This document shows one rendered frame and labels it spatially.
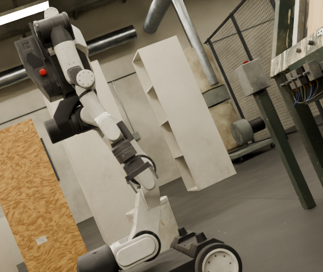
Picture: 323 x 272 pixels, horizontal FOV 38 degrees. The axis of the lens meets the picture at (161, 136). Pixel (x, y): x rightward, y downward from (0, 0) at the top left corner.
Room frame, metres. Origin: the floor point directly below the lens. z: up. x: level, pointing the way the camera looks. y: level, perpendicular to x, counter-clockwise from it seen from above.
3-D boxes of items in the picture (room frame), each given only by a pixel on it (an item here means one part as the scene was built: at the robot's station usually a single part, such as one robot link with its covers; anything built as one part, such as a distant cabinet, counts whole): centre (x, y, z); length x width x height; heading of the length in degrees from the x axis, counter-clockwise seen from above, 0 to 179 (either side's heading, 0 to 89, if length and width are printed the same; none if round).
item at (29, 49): (2.24, 0.32, 1.23); 0.34 x 0.30 x 0.36; 13
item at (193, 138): (6.66, -0.38, 1.03); 0.60 x 0.58 x 2.05; 13
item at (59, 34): (2.03, 0.24, 1.30); 0.12 x 0.09 x 0.14; 102
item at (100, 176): (5.03, 0.68, 0.88); 0.90 x 0.60 x 1.75; 13
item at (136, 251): (2.24, 0.33, 0.28); 0.21 x 0.20 x 0.13; 103
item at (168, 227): (3.18, 0.28, 0.24); 0.32 x 0.30 x 0.47; 13
